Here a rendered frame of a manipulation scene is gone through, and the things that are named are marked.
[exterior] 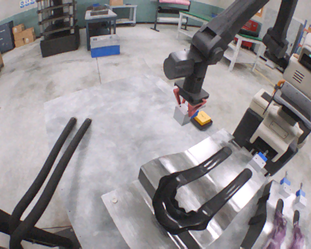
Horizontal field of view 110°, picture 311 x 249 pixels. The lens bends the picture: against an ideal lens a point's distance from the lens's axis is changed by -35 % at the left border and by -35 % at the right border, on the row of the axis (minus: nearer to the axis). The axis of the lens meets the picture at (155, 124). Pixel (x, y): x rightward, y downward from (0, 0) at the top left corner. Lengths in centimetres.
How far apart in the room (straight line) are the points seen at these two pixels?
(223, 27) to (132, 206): 50
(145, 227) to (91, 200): 19
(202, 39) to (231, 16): 10
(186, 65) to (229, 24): 15
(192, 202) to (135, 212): 15
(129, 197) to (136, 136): 28
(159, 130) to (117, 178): 26
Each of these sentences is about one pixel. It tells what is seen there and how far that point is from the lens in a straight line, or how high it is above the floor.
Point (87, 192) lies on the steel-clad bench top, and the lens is 55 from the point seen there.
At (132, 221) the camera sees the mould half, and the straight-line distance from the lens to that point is 45.
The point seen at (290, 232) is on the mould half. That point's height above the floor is 89.
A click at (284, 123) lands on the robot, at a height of 89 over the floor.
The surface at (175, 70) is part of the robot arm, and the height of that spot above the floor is 113.
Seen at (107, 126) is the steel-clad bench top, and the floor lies 80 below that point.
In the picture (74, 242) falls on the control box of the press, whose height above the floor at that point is 1.
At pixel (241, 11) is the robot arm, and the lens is 43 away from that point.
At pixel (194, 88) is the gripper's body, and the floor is 106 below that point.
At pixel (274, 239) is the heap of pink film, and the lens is 54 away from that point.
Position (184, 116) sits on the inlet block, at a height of 95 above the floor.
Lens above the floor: 130
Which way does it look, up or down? 45 degrees down
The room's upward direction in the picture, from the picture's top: 8 degrees clockwise
